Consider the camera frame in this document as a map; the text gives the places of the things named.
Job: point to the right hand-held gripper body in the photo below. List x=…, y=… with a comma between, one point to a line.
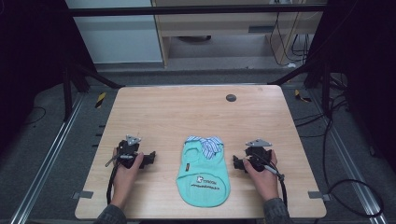
x=259, y=155

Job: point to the black yellow striped tape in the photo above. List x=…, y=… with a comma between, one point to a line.
x=100, y=100
x=301, y=96

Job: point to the aluminium floor rail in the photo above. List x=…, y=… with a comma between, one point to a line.
x=351, y=168
x=46, y=161

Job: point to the person's right hand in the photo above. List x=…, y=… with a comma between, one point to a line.
x=264, y=182

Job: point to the light wooden desk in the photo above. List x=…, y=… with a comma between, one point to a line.
x=218, y=21

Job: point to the black metal stand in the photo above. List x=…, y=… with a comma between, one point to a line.
x=67, y=93
x=325, y=90

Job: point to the grey round table grommet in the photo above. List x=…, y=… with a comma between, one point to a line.
x=231, y=98

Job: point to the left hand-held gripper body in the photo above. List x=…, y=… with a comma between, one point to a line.
x=127, y=152

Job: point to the teal pet shirt striped collar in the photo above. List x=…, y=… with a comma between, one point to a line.
x=202, y=183

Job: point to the grey metal table bracket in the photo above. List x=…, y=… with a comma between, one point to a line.
x=317, y=195
x=82, y=194

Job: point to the white cabinet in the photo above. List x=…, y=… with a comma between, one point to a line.
x=118, y=40

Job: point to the person's left hand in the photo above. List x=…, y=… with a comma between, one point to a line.
x=124, y=180

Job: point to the black horizontal frame bar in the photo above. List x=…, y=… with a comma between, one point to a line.
x=186, y=10

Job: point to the black curtain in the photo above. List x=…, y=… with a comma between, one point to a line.
x=31, y=62
x=367, y=77

